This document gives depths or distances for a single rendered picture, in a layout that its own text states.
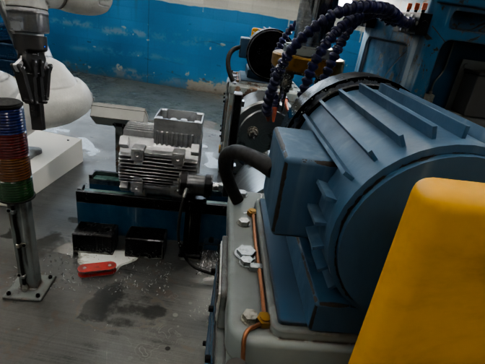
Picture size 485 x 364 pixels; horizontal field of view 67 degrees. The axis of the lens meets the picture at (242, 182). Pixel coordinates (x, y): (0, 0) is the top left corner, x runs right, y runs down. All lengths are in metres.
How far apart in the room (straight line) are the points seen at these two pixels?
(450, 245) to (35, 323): 0.79
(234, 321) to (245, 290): 0.04
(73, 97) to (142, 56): 5.67
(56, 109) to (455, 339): 1.27
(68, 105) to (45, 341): 0.79
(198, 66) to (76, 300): 6.05
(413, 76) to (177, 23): 6.08
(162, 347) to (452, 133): 0.66
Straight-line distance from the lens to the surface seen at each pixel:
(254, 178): 0.70
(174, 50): 6.83
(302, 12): 0.94
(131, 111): 1.26
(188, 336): 0.82
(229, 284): 0.40
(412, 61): 0.88
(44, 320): 0.89
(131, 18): 7.04
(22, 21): 1.07
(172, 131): 0.96
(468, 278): 0.23
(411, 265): 0.22
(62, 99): 1.37
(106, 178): 1.15
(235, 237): 0.46
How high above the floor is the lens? 1.42
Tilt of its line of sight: 25 degrees down
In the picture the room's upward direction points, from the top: 8 degrees clockwise
